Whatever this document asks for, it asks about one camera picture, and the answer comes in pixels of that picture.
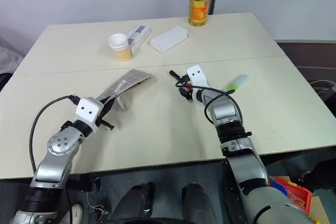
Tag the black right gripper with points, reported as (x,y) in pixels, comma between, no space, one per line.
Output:
(186,89)

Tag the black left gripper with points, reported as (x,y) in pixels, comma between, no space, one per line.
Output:
(99,119)

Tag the grey grid pouch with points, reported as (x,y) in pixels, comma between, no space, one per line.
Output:
(131,77)

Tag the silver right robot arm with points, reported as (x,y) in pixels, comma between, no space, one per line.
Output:
(244,161)

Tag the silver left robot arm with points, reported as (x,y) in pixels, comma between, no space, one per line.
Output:
(59,144)

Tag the green highlighter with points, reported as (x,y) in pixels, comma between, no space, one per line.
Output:
(237,82)

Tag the plain white box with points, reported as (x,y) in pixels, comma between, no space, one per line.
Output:
(169,39)

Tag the tan paper cup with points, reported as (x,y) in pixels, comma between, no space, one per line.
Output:
(123,54)

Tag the grey and white carton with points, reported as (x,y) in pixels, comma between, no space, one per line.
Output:
(137,36)

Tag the white paper cup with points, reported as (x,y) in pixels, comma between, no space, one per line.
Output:
(118,41)

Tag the yellow cooking oil bottle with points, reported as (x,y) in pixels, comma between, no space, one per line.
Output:
(199,3)

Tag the white shoe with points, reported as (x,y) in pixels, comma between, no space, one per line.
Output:
(74,213)

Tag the red plastic bin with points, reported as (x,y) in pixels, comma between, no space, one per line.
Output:
(296,195)

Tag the brown cardboard box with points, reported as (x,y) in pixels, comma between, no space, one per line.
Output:
(320,211)

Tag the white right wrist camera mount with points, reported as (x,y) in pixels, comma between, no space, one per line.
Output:
(197,75)

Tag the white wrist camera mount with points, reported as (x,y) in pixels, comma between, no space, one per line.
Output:
(197,75)
(88,111)

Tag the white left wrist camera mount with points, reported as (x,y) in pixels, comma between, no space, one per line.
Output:
(88,111)

